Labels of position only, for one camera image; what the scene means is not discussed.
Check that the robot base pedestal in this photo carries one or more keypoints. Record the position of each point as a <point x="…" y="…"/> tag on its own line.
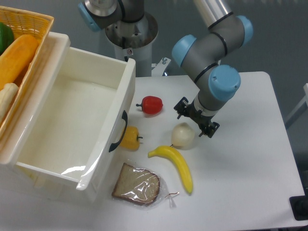
<point x="135" y="41"/>

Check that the orange baguette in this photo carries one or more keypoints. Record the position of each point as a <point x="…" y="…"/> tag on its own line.
<point x="16" y="57"/>

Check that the bread slice in plastic bag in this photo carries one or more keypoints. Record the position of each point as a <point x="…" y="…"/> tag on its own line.
<point x="141" y="187"/>

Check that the yellow bell pepper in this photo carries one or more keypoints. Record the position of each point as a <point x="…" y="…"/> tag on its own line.
<point x="131" y="139"/>

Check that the pale white bread roll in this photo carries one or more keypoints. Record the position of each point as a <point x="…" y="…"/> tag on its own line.
<point x="7" y="95"/>

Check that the red bell pepper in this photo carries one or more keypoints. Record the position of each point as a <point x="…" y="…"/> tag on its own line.
<point x="151" y="105"/>

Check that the yellow wicker basket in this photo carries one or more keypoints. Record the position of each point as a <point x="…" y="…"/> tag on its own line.
<point x="23" y="22"/>

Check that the black device at table edge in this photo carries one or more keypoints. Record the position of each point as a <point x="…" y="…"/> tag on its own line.
<point x="299" y="206"/>

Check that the green bell pepper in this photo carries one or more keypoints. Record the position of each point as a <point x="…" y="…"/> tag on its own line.
<point x="6" y="37"/>

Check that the white drawer cabinet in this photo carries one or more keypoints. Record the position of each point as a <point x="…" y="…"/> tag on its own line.
<point x="13" y="175"/>

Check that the yellow banana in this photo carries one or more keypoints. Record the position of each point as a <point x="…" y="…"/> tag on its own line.
<point x="173" y="155"/>

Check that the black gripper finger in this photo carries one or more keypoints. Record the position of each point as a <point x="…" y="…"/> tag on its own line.
<point x="208" y="129"/>
<point x="183" y="108"/>

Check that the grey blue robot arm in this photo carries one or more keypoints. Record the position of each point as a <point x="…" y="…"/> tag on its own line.
<point x="199" y="58"/>

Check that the white plastic drawer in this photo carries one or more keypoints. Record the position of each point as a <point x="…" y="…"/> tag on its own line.
<point x="81" y="122"/>

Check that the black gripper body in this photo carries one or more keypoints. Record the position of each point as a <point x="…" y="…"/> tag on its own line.
<point x="197" y="116"/>

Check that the white frame at right edge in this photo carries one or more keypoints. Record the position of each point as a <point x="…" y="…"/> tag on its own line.
<point x="298" y="110"/>

